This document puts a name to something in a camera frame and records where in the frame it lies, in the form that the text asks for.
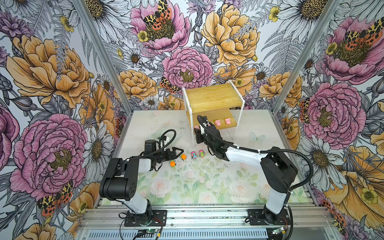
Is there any wooden two-tier shelf white frame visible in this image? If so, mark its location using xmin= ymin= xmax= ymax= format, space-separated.
xmin=182 ymin=80 xmax=245 ymax=147

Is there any aluminium corner post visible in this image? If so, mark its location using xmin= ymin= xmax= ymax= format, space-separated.
xmin=271 ymin=0 xmax=341 ymax=114
xmin=74 ymin=1 xmax=133 ymax=117

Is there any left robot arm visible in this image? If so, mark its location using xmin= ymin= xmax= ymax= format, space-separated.
xmin=99 ymin=140 xmax=184 ymax=218

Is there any green circuit board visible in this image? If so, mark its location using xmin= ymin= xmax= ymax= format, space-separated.
xmin=267 ymin=227 xmax=286 ymax=235
xmin=137 ymin=229 xmax=162 ymax=238

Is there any left aluminium corner post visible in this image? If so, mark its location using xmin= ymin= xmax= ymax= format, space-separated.
xmin=74 ymin=1 xmax=133 ymax=117

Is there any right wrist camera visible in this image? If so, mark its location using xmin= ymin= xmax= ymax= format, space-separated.
xmin=200 ymin=124 xmax=208 ymax=136

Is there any aluminium front rail frame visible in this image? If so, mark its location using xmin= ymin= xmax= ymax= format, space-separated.
xmin=76 ymin=204 xmax=343 ymax=240

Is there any green circuit board left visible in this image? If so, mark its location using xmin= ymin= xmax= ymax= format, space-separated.
xmin=137 ymin=229 xmax=162 ymax=238

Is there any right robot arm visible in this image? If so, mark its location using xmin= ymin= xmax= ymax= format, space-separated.
xmin=194 ymin=125 xmax=298 ymax=218

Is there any right aluminium corner post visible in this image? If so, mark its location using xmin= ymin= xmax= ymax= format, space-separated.
xmin=271 ymin=0 xmax=341 ymax=114

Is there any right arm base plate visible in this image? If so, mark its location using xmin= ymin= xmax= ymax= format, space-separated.
xmin=245 ymin=209 xmax=291 ymax=226

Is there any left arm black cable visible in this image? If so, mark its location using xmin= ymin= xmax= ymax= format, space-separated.
xmin=130 ymin=128 xmax=177 ymax=165

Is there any green circuit board right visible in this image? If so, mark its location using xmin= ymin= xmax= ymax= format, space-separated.
xmin=267 ymin=227 xmax=286 ymax=235

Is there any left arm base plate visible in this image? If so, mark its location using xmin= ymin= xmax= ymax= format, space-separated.
xmin=124 ymin=210 xmax=168 ymax=227

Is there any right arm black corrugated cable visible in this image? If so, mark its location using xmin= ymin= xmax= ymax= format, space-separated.
xmin=196 ymin=114 xmax=314 ymax=193

